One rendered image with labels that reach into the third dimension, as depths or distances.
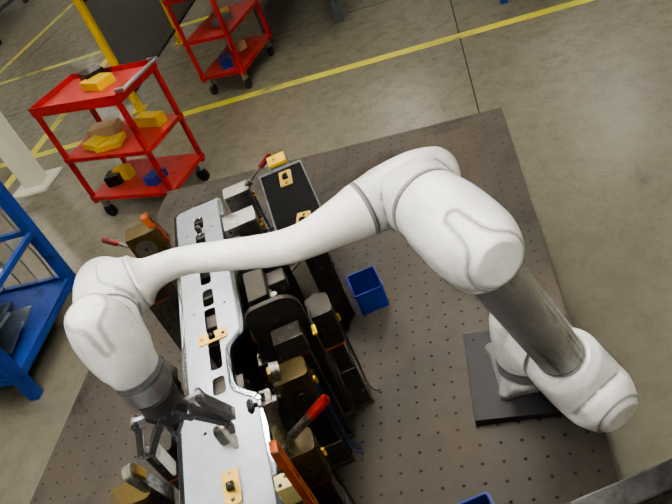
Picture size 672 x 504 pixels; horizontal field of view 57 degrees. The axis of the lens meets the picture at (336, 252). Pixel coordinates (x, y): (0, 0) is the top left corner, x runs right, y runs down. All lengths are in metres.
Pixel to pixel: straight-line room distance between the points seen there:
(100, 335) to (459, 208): 0.57
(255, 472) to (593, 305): 1.81
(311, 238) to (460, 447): 0.78
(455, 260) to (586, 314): 1.90
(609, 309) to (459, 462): 1.37
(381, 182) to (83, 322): 0.52
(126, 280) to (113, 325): 0.15
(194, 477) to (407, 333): 0.77
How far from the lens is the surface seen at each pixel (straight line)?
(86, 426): 2.21
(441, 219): 0.92
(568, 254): 3.03
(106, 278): 1.14
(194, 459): 1.47
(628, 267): 2.96
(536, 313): 1.14
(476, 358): 1.74
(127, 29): 6.78
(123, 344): 1.02
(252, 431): 1.44
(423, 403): 1.71
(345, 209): 1.03
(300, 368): 1.40
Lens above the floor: 2.07
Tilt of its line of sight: 38 degrees down
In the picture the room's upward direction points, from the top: 23 degrees counter-clockwise
